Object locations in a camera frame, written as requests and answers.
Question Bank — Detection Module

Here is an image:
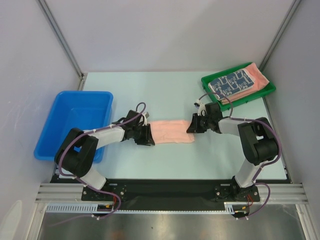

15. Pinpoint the small pink cloth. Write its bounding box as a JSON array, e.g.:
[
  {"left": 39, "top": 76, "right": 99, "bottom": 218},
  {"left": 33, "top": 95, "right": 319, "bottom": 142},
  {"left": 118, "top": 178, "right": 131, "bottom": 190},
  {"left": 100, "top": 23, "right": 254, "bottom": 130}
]
[{"left": 150, "top": 120, "right": 195, "bottom": 145}]

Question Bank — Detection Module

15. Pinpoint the blue plastic bin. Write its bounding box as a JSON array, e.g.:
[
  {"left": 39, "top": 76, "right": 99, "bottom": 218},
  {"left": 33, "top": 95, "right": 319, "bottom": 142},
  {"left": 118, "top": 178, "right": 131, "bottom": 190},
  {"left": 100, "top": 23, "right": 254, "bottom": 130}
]
[{"left": 34, "top": 91, "right": 114, "bottom": 162}]

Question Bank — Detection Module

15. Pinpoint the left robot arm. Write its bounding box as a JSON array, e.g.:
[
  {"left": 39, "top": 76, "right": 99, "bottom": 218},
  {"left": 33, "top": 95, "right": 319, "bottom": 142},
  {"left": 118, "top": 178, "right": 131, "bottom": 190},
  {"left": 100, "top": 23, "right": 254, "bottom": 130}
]
[{"left": 54, "top": 110, "right": 155, "bottom": 200}]

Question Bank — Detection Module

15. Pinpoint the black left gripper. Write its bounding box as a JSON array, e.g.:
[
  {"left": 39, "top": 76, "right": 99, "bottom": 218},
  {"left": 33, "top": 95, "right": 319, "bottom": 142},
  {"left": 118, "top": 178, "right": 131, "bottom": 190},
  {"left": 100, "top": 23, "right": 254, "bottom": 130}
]
[{"left": 131, "top": 123, "right": 155, "bottom": 146}]

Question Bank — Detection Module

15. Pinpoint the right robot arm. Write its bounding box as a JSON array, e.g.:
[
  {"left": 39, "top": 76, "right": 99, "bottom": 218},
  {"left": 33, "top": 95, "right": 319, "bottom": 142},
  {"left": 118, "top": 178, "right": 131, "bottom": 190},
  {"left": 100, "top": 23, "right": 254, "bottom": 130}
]
[{"left": 186, "top": 101, "right": 281, "bottom": 201}]

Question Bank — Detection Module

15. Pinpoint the pink towel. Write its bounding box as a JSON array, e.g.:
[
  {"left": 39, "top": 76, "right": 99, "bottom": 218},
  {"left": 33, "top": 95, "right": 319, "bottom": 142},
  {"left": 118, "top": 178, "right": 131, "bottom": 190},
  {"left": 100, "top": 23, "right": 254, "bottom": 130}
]
[{"left": 228, "top": 62, "right": 270, "bottom": 102}]

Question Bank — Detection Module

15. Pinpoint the aluminium frame rail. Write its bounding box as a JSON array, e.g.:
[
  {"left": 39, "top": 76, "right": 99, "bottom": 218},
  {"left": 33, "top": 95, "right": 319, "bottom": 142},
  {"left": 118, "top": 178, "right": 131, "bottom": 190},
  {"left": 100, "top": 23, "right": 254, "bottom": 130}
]
[{"left": 35, "top": 183, "right": 309, "bottom": 205}]

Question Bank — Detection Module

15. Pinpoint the white slotted cable duct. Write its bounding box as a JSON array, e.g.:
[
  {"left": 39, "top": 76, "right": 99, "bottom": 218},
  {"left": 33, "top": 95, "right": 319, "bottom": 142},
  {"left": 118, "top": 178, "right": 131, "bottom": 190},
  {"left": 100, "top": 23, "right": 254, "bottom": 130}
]
[{"left": 46, "top": 202, "right": 248, "bottom": 215}]

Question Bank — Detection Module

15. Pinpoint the green plastic tray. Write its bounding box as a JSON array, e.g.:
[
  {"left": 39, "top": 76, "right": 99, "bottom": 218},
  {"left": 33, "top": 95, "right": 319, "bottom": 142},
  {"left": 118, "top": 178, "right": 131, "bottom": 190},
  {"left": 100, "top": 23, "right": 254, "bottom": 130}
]
[{"left": 201, "top": 62, "right": 276, "bottom": 111}]

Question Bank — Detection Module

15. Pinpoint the patterned blue white towel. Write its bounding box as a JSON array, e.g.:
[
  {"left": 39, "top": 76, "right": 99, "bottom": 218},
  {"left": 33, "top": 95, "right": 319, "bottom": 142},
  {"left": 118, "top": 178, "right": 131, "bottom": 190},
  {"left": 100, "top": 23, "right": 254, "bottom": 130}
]
[{"left": 208, "top": 68, "right": 256, "bottom": 101}]

